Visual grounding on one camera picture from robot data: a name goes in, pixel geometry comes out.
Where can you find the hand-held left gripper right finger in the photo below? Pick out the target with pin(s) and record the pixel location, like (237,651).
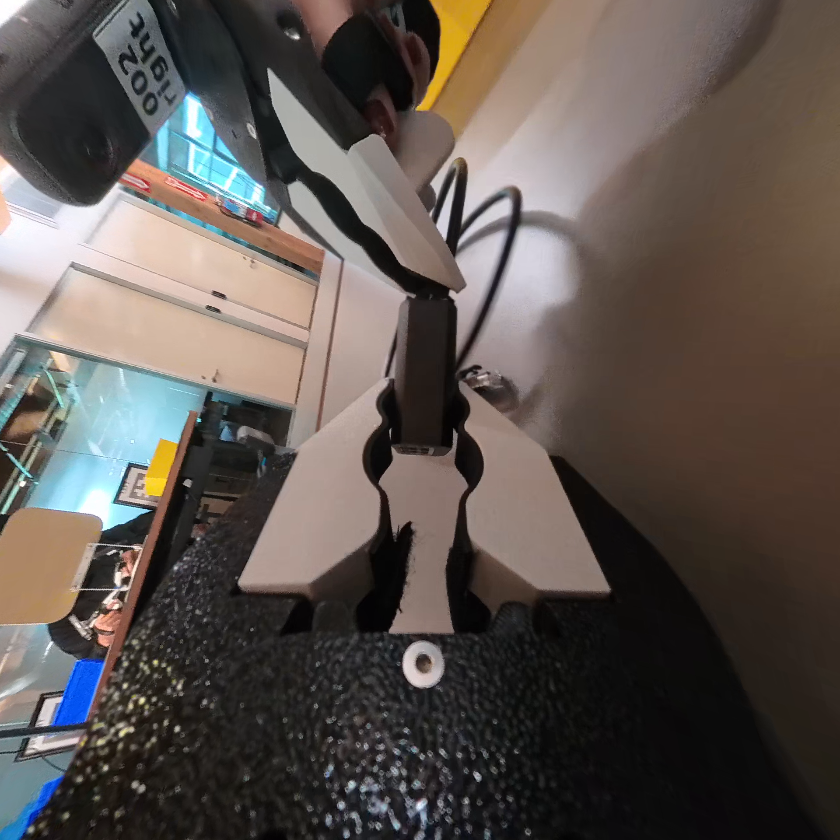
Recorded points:
(531,525)

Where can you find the stacked blue storage bins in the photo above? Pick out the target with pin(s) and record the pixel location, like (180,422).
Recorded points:
(43,810)

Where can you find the large yellow bin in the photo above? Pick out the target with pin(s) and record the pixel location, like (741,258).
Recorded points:
(459,39)

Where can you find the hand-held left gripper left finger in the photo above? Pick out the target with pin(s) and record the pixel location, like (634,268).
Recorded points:
(308,525)

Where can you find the person's right hand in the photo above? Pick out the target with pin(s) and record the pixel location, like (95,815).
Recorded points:
(423,65)

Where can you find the small yellow bin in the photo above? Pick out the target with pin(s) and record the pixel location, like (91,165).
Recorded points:
(162,466)

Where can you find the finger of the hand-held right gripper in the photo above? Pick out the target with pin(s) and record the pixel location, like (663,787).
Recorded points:
(407,210)
(321,220)

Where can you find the white storage cabinet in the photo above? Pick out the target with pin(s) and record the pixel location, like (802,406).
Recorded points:
(197,295)

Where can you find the brown top table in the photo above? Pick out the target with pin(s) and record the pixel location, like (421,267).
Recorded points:
(148,558)

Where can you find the framed marker card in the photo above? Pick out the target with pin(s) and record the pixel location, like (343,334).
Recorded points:
(131,489)
(46,728)

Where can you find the low blue storage bin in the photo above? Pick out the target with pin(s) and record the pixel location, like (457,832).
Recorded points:
(82,689)

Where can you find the wooden beam red stickers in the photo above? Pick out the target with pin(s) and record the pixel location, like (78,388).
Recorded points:
(249,229)

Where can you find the black network adapter box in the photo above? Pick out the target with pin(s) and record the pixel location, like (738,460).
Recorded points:
(423,367)

